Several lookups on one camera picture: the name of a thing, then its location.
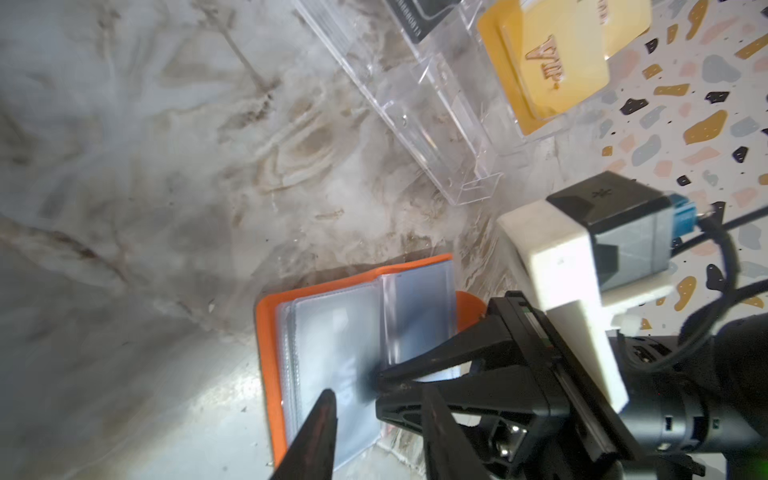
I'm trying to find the clear acrylic card stand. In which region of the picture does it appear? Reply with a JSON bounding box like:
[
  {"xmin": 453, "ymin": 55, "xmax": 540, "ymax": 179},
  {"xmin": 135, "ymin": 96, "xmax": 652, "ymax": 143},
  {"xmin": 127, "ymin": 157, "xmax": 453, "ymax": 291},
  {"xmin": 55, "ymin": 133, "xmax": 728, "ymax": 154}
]
[{"xmin": 298, "ymin": 1, "xmax": 575, "ymax": 205}]

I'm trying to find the orange card holder wallet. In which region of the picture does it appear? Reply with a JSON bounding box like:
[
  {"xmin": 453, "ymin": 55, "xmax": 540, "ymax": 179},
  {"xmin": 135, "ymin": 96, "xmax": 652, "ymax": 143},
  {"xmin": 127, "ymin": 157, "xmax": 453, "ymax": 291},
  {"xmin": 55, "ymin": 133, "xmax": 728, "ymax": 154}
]
[{"xmin": 254, "ymin": 254, "xmax": 486, "ymax": 468}]

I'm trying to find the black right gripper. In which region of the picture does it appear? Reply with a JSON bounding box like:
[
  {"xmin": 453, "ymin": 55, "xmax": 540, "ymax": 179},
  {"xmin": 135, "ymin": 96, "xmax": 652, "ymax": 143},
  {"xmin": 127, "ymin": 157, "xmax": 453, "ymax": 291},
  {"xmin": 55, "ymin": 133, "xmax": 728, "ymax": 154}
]
[{"xmin": 376, "ymin": 291, "xmax": 639, "ymax": 479}]

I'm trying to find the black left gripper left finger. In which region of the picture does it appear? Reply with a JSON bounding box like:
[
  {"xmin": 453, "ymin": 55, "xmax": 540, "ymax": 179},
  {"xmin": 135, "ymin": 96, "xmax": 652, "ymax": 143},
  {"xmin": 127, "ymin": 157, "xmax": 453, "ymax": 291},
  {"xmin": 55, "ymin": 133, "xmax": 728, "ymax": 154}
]
[{"xmin": 271, "ymin": 389, "xmax": 338, "ymax": 480}]

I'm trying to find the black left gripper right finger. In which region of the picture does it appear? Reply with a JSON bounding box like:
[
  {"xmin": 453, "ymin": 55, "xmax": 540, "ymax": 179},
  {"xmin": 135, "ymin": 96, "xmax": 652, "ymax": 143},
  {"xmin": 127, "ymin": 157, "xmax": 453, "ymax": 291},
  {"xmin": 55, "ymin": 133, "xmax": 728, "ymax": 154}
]
[{"xmin": 421, "ymin": 386, "xmax": 489, "ymax": 480}]

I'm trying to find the thin black right camera cable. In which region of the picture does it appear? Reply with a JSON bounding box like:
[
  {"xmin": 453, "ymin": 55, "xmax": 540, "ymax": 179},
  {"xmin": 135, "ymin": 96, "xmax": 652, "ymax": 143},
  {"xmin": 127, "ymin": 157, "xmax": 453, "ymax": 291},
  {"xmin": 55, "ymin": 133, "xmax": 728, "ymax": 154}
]
[{"xmin": 623, "ymin": 206, "xmax": 768, "ymax": 373}]

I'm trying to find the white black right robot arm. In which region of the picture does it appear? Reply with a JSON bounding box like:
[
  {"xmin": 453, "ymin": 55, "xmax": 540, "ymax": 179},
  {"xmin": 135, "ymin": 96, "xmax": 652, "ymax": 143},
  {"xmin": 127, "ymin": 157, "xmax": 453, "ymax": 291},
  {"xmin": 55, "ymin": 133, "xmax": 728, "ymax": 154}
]
[{"xmin": 376, "ymin": 291, "xmax": 767, "ymax": 479}]

